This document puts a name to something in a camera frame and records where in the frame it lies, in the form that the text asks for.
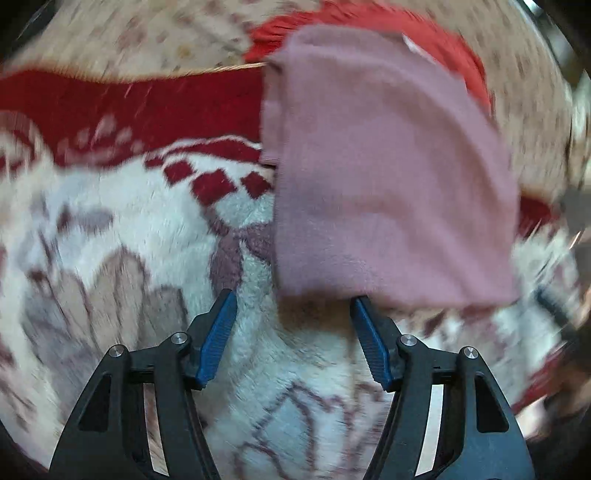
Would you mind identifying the mauve pink small garment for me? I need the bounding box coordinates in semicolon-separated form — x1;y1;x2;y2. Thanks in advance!
262;24;519;308

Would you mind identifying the red white plush blanket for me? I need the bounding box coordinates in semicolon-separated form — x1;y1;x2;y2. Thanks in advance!
1;65;590;479

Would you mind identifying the floral beige bedspread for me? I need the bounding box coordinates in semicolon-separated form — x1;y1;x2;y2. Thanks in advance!
6;1;584;196

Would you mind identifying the red ruffled cushion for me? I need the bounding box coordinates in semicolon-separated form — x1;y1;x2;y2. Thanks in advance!
243;1;492;111

